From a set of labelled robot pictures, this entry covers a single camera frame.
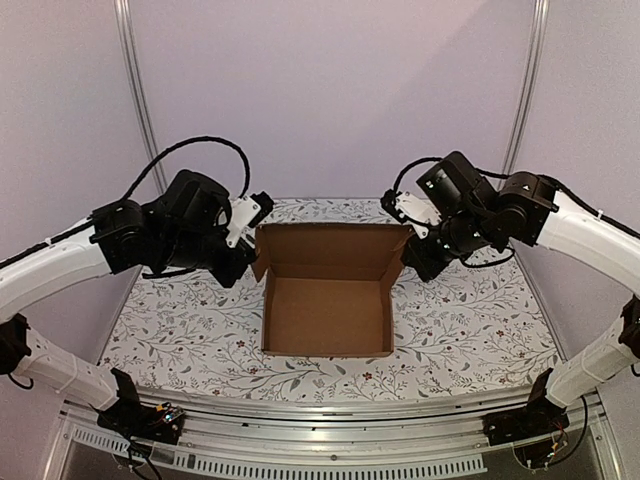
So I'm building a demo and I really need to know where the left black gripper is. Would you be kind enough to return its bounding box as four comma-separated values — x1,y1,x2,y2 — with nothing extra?
159,231,261,290

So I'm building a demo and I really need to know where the brown cardboard box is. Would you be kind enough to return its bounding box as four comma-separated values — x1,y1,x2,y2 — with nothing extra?
252,223,413,358

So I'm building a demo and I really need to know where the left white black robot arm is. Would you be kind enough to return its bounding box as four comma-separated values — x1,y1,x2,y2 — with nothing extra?
1,170,274,434

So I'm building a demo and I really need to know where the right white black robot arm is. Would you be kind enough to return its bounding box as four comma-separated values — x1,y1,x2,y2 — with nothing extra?
381,151,639,436

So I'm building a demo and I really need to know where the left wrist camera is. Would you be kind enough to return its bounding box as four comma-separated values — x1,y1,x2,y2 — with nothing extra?
226,192,275,248

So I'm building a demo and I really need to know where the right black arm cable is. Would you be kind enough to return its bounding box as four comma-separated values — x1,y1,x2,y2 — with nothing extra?
391,155,446,196

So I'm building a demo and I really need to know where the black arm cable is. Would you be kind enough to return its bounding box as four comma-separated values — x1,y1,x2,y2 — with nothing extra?
391,155,446,196
119,134,251,201

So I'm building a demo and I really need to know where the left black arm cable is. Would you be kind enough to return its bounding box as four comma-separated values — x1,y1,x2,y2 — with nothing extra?
119,134,251,201

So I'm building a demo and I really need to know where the right aluminium frame post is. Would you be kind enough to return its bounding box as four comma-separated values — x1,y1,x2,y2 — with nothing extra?
502,0,550,175

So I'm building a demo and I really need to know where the aluminium frame post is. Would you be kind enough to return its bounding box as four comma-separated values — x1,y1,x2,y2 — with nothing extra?
112,0,167,191
502,0,550,175

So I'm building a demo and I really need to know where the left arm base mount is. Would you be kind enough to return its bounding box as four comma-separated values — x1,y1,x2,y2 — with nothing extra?
97,399,186,445

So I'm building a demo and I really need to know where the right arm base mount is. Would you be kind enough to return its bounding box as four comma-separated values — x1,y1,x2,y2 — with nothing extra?
482,406,569,470

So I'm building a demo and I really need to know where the front aluminium rail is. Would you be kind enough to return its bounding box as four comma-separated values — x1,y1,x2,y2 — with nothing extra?
43,387,626,479

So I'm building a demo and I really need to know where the left aluminium frame post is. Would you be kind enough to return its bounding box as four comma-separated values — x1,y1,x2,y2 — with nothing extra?
112,0,167,191

